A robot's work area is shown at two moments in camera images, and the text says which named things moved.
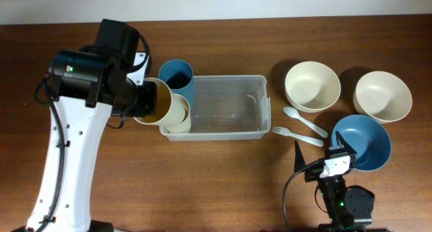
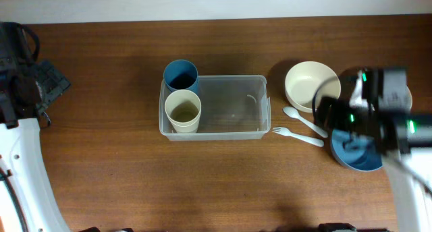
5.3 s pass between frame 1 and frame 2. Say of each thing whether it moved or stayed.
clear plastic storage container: stayed
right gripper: moved
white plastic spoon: stayed
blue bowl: stayed
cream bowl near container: stayed
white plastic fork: stayed
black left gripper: moved
